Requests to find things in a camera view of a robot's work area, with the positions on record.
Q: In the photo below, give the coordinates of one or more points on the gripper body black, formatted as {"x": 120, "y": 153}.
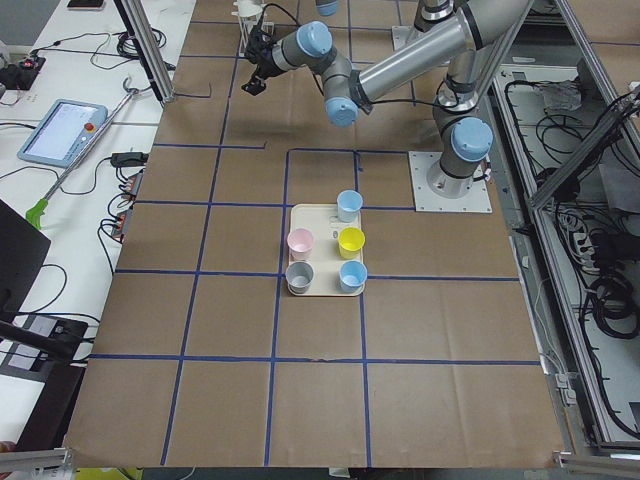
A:
{"x": 265, "y": 64}

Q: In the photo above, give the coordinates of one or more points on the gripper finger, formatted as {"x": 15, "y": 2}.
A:
{"x": 254, "y": 86}

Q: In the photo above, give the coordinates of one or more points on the white ikea cup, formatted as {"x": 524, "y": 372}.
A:
{"x": 249, "y": 8}

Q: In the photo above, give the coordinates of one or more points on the light blue cup near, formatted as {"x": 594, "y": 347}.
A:
{"x": 349, "y": 203}

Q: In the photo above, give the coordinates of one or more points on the light blue cup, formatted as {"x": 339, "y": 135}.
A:
{"x": 353, "y": 275}
{"x": 349, "y": 203}

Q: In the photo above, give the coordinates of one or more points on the pink cup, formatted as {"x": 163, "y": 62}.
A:
{"x": 300, "y": 242}

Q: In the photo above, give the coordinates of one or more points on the yellow cup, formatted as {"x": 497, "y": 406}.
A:
{"x": 351, "y": 241}

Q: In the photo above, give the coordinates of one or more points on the grey cup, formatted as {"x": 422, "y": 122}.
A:
{"x": 299, "y": 277}

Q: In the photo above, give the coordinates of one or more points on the light blue cup far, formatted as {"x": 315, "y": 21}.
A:
{"x": 353, "y": 275}

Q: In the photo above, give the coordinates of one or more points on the black power adapter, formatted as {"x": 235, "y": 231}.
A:
{"x": 128, "y": 159}

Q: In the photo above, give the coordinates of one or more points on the cream plastic tray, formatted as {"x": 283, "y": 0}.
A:
{"x": 323, "y": 222}

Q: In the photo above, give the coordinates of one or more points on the blue teach pendant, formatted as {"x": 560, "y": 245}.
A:
{"x": 62, "y": 133}

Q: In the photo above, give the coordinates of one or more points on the white wire cup rack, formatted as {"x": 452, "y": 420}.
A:
{"x": 246, "y": 25}

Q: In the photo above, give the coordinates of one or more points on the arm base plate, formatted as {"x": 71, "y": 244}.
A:
{"x": 401, "y": 35}
{"x": 435, "y": 192}

